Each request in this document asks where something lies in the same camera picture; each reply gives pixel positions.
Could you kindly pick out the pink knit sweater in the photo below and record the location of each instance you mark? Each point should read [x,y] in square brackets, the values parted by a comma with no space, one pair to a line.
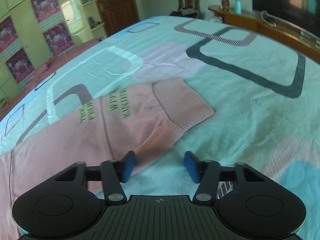
[147,118]

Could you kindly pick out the black flat television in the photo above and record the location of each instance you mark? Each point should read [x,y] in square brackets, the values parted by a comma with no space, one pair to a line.
[304,13]

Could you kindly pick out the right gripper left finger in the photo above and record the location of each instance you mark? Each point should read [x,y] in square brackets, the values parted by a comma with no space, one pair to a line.
[111,174]

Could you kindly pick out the brown wooden door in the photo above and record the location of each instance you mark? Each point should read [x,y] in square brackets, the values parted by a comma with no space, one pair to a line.
[118,14]

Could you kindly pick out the dark clothes on chair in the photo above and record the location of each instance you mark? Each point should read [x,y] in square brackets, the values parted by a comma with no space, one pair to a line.
[189,12]

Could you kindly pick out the cream wardrobe with posters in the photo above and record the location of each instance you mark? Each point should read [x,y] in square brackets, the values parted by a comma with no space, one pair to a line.
[33,31]

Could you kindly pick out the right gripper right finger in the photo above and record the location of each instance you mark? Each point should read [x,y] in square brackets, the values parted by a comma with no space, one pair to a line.
[208,174]

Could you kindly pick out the teal patterned bed quilt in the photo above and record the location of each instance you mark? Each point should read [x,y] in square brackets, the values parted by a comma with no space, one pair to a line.
[264,95]

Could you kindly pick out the wooden tv cabinet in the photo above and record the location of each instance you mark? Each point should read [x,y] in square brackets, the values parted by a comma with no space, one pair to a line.
[282,32]

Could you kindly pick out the teal water bottle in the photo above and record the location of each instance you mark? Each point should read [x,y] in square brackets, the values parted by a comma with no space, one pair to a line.
[237,7]

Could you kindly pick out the pink checked bed sheet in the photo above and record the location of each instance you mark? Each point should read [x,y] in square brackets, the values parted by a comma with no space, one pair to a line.
[45,70]

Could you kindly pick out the brown cup on cabinet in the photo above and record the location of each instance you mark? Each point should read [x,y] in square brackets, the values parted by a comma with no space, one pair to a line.
[225,4]

